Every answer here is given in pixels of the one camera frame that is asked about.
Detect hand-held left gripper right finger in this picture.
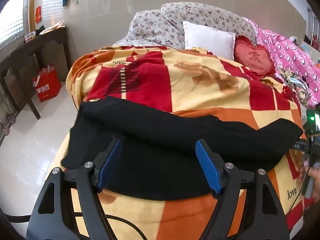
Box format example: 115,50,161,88
195,139,292,240

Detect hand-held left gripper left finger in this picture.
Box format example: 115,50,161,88
26,137,123,240

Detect black pants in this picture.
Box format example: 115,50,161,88
61,95,303,201

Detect person's right hand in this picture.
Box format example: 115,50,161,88
298,158,320,198

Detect multicoloured patterned cloth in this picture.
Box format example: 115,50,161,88
275,65,313,107

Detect pink printed quilt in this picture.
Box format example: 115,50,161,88
247,17,320,108

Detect red orange yellow printed blanket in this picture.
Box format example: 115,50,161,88
45,45,308,240

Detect red heart-shaped cushion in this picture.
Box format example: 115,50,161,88
233,35,275,77

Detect metal rack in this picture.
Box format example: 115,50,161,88
304,7,320,48

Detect red shopping bag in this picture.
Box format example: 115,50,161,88
32,64,62,103

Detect white pillow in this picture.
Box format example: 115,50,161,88
182,21,236,61

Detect dark wooden table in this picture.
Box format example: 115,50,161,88
0,26,73,120

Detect floral grey quilt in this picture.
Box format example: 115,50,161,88
112,2,258,50

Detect beige cloth bag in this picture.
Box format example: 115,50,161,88
39,20,67,35

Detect thick black cable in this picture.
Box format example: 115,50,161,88
5,212,150,240

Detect thin black cable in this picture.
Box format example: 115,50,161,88
290,177,307,214

